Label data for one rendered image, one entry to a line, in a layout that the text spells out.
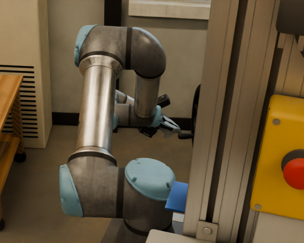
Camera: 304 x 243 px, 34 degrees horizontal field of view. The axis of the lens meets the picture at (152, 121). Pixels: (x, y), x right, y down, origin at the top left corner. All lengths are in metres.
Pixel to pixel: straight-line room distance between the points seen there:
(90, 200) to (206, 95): 0.59
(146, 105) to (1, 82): 1.26
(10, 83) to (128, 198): 1.66
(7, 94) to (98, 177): 1.51
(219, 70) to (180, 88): 2.61
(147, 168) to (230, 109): 0.57
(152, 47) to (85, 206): 0.48
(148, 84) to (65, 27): 1.62
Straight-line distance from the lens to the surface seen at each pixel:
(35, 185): 2.81
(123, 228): 1.22
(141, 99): 1.57
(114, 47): 1.34
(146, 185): 1.09
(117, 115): 1.70
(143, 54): 1.35
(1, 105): 2.48
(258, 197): 0.60
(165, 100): 1.81
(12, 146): 2.82
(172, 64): 3.10
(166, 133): 1.88
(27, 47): 2.80
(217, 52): 0.57
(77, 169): 1.14
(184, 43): 3.06
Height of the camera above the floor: 1.71
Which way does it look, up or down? 30 degrees down
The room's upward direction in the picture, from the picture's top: 4 degrees clockwise
